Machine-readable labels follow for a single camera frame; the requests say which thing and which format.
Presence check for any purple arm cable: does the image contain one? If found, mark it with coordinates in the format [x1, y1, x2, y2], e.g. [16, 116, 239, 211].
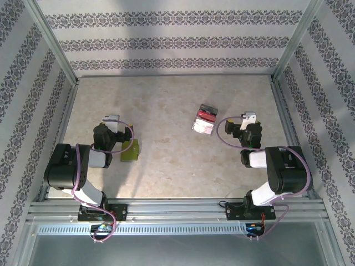
[71, 118, 135, 243]
[217, 116, 312, 242]

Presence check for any grey metal tray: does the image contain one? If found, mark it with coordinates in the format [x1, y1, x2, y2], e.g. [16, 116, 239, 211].
[16, 221, 343, 266]

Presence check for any white floral VIP card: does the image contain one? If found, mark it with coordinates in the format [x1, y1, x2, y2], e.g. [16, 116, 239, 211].
[191, 119, 216, 136]

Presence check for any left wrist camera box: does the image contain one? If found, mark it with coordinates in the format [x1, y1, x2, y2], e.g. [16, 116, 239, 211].
[102, 114, 120, 134]

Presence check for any aluminium corner post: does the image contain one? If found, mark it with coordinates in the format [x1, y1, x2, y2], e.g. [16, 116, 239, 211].
[22, 0, 80, 84]
[272, 0, 324, 81]

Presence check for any black VIP membership card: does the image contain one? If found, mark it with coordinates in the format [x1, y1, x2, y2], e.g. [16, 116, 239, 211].
[200, 104, 219, 115]

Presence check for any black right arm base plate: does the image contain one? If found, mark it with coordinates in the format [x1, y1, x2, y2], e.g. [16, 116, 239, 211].
[226, 202, 277, 221]

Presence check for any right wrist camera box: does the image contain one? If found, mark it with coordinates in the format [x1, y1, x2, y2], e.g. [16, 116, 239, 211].
[240, 111, 257, 131]

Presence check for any aluminium side rail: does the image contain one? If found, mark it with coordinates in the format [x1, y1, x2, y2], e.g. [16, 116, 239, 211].
[269, 77, 317, 200]
[38, 79, 80, 202]

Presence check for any red card white logo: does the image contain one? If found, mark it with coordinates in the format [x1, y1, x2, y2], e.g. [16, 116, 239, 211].
[196, 110, 217, 123]

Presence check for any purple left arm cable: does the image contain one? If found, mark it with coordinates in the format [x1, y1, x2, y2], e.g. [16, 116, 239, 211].
[71, 118, 135, 243]

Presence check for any small circuit board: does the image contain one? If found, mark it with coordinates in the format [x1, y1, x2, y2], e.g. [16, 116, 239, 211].
[90, 223, 115, 234]
[245, 222, 266, 233]

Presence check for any aluminium mounting rail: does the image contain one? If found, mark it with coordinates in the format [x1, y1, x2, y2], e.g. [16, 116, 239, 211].
[26, 197, 326, 223]

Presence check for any green card holder wallet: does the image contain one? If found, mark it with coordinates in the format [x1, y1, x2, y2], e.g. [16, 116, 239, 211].
[120, 138, 141, 162]

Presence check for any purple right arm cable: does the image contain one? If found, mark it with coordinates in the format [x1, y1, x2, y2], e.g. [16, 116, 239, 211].
[217, 116, 312, 242]

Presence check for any slotted grey cable duct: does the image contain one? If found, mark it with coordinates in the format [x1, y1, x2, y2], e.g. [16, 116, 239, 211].
[37, 223, 267, 236]

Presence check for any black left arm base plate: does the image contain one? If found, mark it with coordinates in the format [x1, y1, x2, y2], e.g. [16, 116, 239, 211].
[77, 203, 128, 222]

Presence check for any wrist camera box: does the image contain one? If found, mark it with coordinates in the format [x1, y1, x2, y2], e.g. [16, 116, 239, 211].
[102, 114, 120, 134]
[240, 111, 257, 131]

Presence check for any aluminium rear rail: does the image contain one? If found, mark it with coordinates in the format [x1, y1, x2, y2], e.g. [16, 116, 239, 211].
[76, 72, 274, 79]

